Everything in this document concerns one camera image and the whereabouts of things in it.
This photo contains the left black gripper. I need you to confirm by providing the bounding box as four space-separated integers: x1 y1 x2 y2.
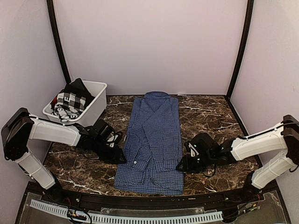
92 138 127 164

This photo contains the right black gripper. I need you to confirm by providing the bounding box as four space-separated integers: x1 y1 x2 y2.
176 152 214 174

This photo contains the blue checked long sleeve shirt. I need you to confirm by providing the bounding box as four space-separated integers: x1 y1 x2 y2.
114 91 184 196

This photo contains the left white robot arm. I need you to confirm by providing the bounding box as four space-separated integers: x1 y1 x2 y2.
0 108 127 203

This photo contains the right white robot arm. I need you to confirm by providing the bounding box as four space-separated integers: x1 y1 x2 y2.
176 115 299 203

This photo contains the black white patterned shirt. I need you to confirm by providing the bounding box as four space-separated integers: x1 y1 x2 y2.
50 78 94 122

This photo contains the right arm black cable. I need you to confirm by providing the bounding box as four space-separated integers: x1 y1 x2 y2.
202 164 218 178

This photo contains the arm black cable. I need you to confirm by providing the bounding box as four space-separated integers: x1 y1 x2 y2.
105 131 124 147
202 164 218 178

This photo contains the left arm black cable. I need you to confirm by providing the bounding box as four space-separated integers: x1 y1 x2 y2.
105 131 124 147

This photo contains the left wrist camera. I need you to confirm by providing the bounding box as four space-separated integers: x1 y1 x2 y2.
93 119 114 140

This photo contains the white slotted cable duct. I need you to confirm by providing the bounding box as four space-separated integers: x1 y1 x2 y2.
30 199 223 224

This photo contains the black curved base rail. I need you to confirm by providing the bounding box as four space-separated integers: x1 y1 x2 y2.
14 181 294 224

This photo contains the left black frame post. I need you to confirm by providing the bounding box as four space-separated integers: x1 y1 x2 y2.
46 0 71 84

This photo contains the black frame post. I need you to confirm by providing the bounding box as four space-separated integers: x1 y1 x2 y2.
46 0 71 84
226 0 254 101

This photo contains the right black frame post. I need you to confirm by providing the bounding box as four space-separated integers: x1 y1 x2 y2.
226 0 254 101

